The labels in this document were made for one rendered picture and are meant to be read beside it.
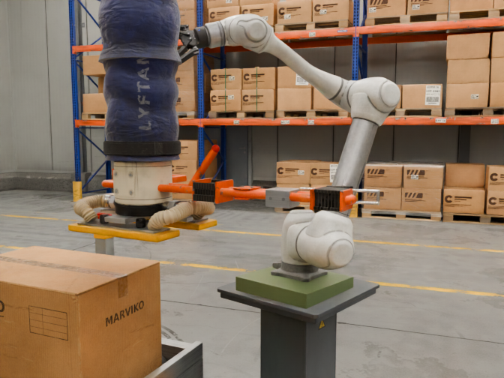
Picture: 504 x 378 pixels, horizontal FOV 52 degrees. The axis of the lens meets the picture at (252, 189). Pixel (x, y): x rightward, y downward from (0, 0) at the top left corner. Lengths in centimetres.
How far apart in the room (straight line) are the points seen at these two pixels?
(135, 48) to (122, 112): 18
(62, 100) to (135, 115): 1129
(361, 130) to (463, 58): 659
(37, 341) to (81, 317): 19
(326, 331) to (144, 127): 122
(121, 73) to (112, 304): 69
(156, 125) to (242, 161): 897
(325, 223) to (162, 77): 83
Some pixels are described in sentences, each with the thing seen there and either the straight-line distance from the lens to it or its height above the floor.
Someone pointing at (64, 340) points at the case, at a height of 80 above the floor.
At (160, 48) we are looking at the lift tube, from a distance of 151.
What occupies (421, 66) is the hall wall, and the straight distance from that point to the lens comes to 984.
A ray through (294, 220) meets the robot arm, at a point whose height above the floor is 104.
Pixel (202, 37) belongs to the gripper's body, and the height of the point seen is 173.
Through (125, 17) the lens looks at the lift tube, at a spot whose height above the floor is 170.
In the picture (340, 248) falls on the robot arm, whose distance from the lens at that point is 191.
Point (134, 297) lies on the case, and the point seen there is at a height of 86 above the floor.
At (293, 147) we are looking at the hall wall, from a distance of 1015.
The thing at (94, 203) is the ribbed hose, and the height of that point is 118.
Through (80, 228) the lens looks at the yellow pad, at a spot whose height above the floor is 112.
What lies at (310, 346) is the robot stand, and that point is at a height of 54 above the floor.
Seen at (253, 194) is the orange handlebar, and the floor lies 124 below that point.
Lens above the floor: 140
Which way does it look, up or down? 6 degrees down
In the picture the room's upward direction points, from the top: straight up
